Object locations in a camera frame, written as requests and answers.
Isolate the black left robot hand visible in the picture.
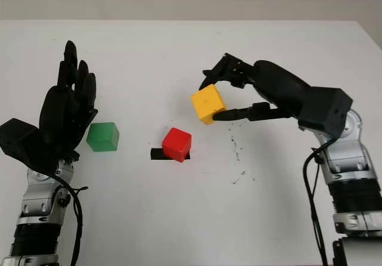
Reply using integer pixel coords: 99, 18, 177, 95
39, 41, 99, 160

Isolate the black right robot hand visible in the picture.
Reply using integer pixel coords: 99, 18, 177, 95
196, 52, 312, 122

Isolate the green cube block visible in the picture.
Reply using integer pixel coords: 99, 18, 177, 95
86, 122, 121, 153

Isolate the yellow cube block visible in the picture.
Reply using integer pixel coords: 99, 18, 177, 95
190, 83, 226, 126

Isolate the red cube block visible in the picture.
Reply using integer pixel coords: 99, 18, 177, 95
162, 127, 192, 163

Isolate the black tape strip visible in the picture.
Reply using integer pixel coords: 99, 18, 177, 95
150, 148, 192, 161

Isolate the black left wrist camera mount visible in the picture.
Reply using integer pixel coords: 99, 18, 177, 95
0, 118, 58, 177

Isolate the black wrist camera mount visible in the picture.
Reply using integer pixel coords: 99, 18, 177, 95
0, 118, 58, 177
297, 86, 354, 139

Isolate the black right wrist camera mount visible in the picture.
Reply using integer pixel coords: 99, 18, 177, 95
297, 86, 354, 139

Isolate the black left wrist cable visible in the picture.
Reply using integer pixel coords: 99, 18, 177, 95
50, 172, 90, 266

